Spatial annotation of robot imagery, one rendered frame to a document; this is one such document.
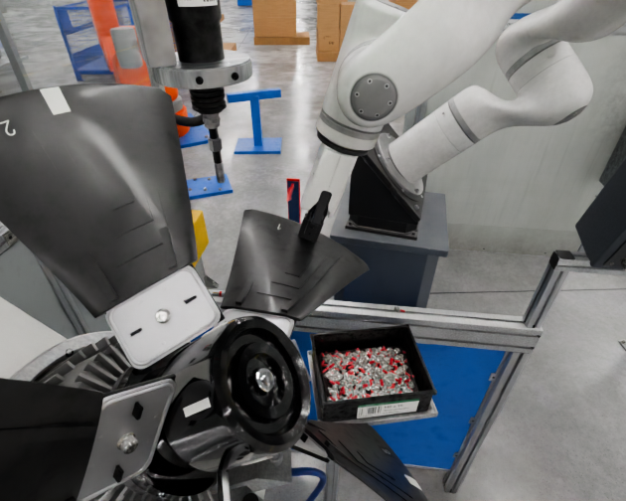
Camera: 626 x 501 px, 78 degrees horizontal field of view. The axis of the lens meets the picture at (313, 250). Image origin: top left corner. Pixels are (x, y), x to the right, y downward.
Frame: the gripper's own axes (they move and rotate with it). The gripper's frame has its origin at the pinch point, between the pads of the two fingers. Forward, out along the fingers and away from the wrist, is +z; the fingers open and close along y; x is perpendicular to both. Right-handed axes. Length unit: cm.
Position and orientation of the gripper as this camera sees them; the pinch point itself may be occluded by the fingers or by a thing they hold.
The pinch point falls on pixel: (310, 227)
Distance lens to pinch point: 61.9
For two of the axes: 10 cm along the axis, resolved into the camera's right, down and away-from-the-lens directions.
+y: -1.2, 5.9, -8.0
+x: 9.5, 3.1, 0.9
